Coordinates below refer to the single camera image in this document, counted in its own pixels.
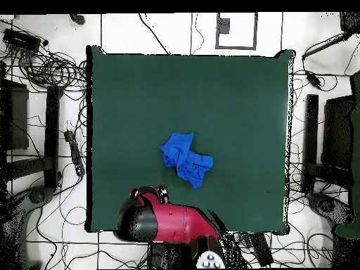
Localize blue printed t-shirt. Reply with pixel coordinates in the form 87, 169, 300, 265
159, 132, 214, 190

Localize black flat panel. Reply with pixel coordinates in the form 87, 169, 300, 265
0, 79, 30, 151
321, 94, 356, 170

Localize dark green table cloth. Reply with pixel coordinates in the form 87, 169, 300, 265
85, 44, 295, 236

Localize black power strip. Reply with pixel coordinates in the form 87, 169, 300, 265
240, 233, 274, 267
63, 129, 86, 177

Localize black stand bar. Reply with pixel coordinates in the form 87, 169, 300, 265
43, 84, 63, 188
301, 94, 320, 194

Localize dark grey square patch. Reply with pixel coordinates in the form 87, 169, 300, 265
217, 17, 231, 35

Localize grey chair base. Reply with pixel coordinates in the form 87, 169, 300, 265
307, 192, 354, 226
27, 185, 55, 205

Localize black power adapter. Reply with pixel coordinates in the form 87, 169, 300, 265
304, 70, 322, 89

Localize black rod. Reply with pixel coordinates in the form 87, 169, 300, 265
301, 31, 352, 61

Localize black box device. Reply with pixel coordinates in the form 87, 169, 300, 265
2, 27, 42, 52

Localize black speckled box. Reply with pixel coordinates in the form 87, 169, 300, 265
339, 11, 360, 33

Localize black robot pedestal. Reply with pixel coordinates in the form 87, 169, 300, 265
147, 241, 195, 270

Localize grey square floor frame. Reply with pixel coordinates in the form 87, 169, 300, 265
214, 11, 258, 51

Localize coiled black cables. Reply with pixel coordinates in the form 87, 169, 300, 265
16, 50, 88, 92

